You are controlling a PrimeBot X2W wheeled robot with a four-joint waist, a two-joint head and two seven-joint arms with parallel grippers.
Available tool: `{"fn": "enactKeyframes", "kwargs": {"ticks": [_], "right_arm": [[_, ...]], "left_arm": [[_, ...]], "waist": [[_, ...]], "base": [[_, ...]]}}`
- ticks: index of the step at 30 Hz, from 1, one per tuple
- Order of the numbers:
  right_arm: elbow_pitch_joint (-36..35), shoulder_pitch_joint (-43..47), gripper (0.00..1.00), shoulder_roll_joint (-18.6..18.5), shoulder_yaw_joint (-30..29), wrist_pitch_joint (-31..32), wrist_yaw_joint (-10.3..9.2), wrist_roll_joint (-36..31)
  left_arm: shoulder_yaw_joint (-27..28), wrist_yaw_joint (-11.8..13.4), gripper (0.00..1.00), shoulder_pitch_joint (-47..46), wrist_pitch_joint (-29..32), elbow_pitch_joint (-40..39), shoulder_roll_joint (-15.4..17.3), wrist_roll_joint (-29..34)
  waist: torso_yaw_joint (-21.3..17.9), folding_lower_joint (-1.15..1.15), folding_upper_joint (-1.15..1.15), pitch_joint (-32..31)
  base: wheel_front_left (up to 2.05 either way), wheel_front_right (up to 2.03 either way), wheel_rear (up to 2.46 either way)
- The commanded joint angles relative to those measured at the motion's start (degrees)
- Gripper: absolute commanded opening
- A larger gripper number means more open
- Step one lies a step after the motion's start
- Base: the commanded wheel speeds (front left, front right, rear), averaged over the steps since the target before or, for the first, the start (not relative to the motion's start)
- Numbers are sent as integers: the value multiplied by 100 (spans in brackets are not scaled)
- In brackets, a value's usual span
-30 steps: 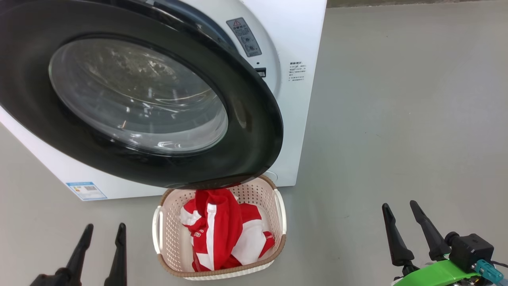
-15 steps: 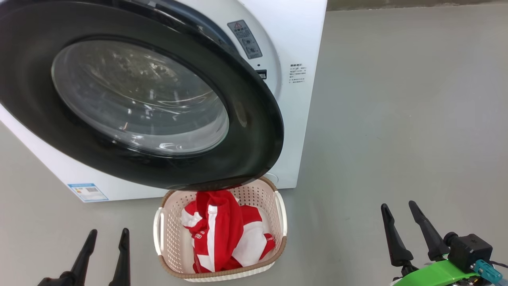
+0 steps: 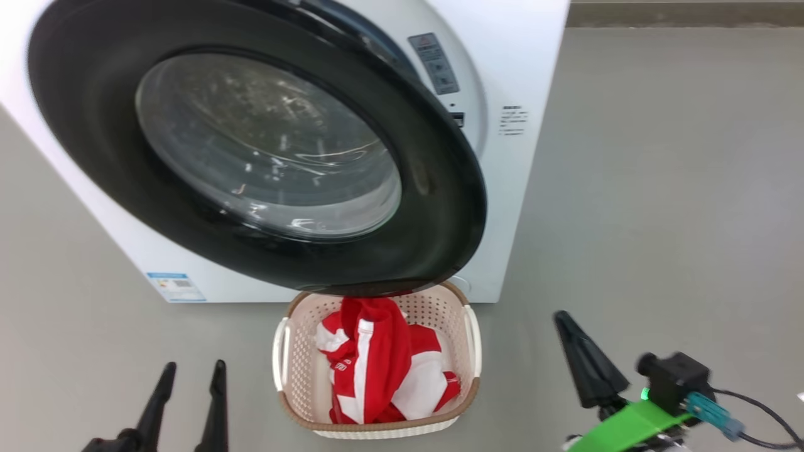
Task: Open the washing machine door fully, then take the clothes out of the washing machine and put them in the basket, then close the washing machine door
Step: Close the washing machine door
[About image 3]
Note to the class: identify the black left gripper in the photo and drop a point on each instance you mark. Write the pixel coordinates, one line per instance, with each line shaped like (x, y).
(113, 442)

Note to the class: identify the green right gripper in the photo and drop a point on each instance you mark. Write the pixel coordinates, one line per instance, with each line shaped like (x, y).
(628, 427)

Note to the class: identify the red and white garment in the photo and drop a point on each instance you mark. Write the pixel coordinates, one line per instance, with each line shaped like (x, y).
(377, 370)

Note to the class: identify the black round glass washer door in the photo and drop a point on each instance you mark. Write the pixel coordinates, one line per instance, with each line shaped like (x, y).
(433, 207)

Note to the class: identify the cream laundry basket brown rim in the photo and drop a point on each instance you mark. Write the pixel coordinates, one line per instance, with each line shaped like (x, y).
(295, 389)

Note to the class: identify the white front-load washing machine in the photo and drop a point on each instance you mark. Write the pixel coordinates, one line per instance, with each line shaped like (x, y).
(521, 63)

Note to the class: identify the blue energy label sticker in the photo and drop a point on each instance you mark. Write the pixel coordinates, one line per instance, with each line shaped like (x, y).
(176, 287)

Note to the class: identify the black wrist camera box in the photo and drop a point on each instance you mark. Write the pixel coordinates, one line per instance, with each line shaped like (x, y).
(678, 380)

